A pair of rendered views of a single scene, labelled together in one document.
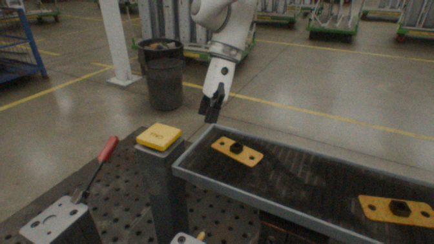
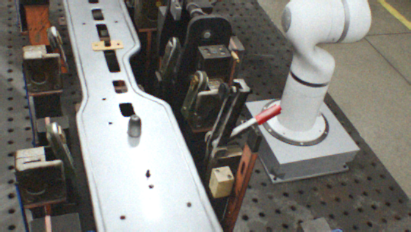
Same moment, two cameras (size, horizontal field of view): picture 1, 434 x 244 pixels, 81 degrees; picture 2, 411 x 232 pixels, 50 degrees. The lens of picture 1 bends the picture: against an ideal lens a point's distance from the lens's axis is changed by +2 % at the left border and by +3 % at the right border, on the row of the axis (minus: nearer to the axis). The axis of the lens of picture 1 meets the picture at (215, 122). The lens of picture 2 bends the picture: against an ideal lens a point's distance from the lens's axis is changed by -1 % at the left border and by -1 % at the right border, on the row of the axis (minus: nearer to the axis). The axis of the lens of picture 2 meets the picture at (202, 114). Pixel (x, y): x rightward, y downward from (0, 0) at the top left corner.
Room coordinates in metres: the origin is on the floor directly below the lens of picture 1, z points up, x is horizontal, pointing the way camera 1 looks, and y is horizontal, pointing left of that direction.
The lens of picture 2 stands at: (-0.76, -1.02, 1.71)
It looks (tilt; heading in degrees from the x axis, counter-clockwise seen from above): 42 degrees down; 37
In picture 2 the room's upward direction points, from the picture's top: 10 degrees clockwise
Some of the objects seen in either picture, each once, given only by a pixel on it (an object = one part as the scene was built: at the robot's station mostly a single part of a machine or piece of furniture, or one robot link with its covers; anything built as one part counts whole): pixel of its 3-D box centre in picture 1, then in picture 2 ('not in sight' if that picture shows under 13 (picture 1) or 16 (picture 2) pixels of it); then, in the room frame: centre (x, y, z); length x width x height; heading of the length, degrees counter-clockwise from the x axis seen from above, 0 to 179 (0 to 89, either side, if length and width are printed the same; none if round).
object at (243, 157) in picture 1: (236, 148); not in sight; (0.33, -0.04, 1.17); 0.08 x 0.04 x 0.01; 51
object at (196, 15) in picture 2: not in sight; (186, 76); (0.00, -0.36, 0.94); 0.18 x 0.13 x 0.49; 63
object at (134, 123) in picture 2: not in sight; (134, 126); (-0.29, -0.48, 1.02); 0.03 x 0.03 x 0.07
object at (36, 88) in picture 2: not in sight; (47, 102); (-0.32, -0.16, 0.87); 0.12 x 0.09 x 0.35; 153
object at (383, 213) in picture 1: (399, 208); not in sight; (0.21, -0.23, 1.17); 0.08 x 0.04 x 0.01; 81
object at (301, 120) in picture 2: not in sight; (302, 98); (0.27, -0.60, 0.89); 0.19 x 0.19 x 0.18
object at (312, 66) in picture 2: not in sight; (310, 39); (0.24, -0.58, 1.10); 0.19 x 0.12 x 0.24; 144
